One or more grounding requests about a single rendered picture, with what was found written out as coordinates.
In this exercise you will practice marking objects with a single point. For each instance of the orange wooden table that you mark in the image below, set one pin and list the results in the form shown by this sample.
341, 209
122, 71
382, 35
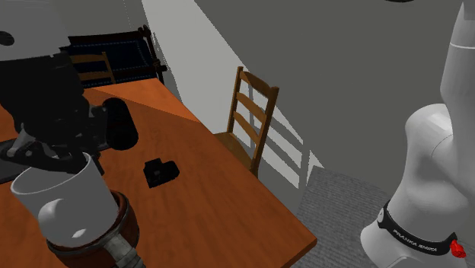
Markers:
207, 193

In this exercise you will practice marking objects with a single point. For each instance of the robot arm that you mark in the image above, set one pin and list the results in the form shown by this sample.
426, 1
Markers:
426, 167

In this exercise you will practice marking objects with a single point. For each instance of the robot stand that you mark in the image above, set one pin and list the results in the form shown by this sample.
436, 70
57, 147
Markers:
341, 215

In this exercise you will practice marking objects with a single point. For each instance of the black cylinder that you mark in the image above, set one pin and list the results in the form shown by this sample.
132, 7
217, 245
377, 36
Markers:
120, 124

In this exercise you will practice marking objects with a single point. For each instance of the white mug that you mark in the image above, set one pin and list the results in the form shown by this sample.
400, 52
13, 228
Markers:
74, 200

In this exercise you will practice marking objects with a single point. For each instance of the small black camera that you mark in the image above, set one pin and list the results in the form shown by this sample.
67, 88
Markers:
160, 173

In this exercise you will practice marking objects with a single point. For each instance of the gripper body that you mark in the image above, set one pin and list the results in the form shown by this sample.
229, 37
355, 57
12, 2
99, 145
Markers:
44, 96

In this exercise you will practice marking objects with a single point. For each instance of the wooden ladder-back chair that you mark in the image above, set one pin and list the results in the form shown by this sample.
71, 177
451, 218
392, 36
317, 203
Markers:
256, 111
94, 59

